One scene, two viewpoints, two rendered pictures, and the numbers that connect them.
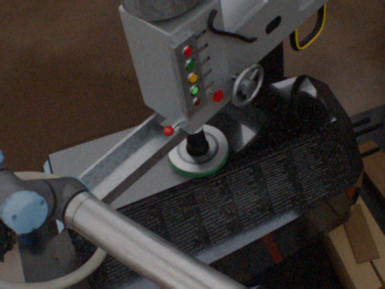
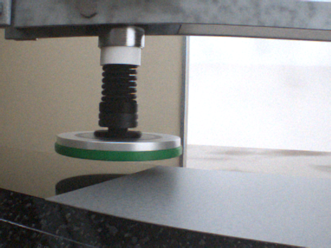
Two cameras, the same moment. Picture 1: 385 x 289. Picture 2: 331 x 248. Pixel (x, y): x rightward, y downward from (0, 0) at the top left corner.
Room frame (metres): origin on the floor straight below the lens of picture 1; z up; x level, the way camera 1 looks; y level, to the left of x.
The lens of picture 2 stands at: (1.81, 0.42, 0.99)
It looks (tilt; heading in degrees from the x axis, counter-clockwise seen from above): 3 degrees down; 215
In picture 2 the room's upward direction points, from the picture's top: 2 degrees clockwise
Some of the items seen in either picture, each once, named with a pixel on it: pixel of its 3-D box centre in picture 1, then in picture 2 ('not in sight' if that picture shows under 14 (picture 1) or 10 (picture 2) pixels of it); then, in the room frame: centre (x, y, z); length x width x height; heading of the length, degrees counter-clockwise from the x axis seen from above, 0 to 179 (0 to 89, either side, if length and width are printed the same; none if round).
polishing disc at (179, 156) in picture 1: (197, 148); (117, 139); (1.31, -0.02, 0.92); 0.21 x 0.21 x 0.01
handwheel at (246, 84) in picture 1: (238, 80); not in sight; (1.28, -0.19, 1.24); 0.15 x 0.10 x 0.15; 127
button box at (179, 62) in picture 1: (188, 75); not in sight; (1.17, -0.03, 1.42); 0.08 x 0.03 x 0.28; 127
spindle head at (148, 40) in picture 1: (198, 43); not in sight; (1.35, -0.08, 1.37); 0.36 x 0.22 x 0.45; 127
